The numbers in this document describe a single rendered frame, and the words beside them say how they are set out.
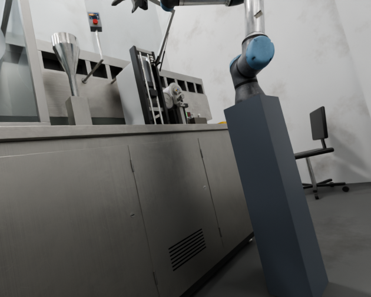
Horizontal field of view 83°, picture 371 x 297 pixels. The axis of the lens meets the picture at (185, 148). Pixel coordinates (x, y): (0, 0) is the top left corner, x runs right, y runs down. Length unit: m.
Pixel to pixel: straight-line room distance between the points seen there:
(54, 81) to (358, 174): 3.25
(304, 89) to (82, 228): 3.09
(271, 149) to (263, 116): 0.14
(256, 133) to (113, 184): 0.65
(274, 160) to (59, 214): 0.83
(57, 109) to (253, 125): 1.17
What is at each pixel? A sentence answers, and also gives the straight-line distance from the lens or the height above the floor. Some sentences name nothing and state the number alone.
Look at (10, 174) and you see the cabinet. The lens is 0.81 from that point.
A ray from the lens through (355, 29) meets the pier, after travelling 3.11.
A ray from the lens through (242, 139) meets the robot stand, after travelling 1.02.
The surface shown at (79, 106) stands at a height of 1.11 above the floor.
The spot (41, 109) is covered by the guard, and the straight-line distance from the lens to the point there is 0.92.
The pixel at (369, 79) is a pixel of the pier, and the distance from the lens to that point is 2.98.
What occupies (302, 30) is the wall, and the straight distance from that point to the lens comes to 3.55.
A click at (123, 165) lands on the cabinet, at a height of 0.73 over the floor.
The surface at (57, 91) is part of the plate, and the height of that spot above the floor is 1.31.
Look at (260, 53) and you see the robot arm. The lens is 0.99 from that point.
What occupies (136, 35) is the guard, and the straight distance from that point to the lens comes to 2.02.
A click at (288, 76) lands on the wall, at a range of 3.47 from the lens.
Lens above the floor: 0.67
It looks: 5 degrees up
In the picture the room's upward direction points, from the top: 13 degrees counter-clockwise
